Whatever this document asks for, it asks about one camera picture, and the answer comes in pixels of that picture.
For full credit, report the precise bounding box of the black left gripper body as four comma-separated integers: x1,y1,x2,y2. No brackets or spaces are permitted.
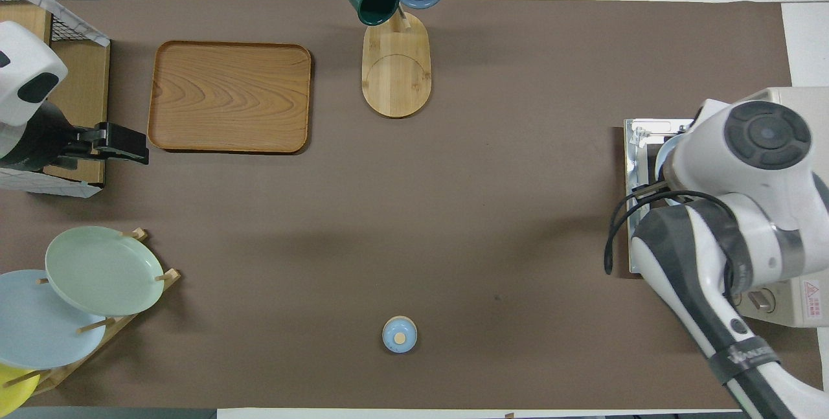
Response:
95,122,150,166

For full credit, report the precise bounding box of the glass oven door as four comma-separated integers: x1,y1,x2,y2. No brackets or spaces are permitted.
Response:
624,118,698,277

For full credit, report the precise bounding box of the oven control knob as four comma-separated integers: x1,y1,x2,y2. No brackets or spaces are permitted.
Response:
748,288,776,313

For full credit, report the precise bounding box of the white toaster oven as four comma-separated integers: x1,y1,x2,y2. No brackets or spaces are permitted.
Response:
696,87,829,328

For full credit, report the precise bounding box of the wooden serving tray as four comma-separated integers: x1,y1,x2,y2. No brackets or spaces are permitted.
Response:
147,40,313,154

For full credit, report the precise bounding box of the pale green plate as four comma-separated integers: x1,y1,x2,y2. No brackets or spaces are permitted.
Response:
45,225,165,317

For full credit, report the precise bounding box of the wooden plate rack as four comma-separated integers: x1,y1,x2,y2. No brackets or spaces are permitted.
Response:
26,228,182,397

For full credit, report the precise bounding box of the light blue racked plate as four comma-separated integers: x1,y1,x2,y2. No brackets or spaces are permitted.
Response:
0,269,108,370

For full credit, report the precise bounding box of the yellow plate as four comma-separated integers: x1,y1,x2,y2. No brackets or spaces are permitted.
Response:
0,364,41,418

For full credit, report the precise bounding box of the wooden mug tree stand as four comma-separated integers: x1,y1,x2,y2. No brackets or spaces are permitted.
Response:
342,0,448,119

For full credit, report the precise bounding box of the brown table mat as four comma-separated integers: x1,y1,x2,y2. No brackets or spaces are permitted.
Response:
0,0,826,410

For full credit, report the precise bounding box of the wire and wood shelf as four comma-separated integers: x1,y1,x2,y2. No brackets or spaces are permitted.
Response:
0,0,111,198

